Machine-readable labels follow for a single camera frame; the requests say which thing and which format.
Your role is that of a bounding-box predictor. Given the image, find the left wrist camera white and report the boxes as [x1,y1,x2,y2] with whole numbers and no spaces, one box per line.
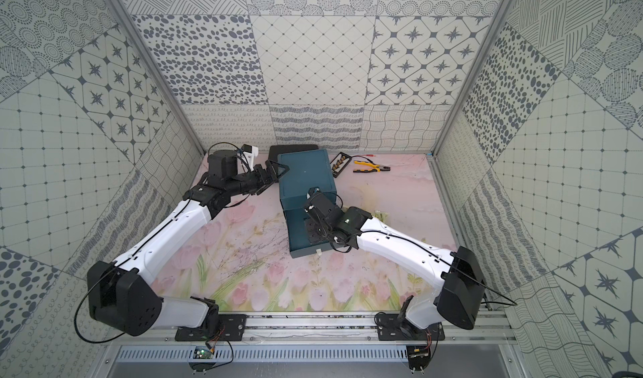
[239,145,259,169]

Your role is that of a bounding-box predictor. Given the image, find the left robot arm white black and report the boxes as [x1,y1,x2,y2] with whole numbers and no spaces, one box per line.
[84,145,289,341]

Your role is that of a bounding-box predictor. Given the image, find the black case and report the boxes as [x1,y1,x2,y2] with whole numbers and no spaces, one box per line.
[268,144,319,162]

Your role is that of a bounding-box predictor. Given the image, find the black bit tray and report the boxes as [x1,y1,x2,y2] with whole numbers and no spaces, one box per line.
[331,152,352,178]

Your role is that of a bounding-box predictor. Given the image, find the teal drawer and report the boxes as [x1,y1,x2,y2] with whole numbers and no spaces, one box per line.
[284,209,332,258]

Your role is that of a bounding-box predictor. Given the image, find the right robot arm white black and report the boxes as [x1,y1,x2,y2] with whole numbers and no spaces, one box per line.
[304,188,486,333]

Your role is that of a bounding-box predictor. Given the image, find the yellow handled pliers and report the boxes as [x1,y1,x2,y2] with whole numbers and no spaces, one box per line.
[353,160,391,174]

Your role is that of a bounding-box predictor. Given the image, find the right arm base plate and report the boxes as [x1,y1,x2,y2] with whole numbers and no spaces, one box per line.
[373,312,445,342]

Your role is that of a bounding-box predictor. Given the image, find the teal drawer cabinet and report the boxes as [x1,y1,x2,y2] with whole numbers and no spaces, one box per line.
[277,149,337,211]

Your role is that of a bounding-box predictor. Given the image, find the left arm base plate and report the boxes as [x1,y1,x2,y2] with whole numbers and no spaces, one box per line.
[174,314,248,342]

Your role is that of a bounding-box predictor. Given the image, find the aluminium rail frame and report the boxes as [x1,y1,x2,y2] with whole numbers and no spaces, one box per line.
[99,297,518,349]

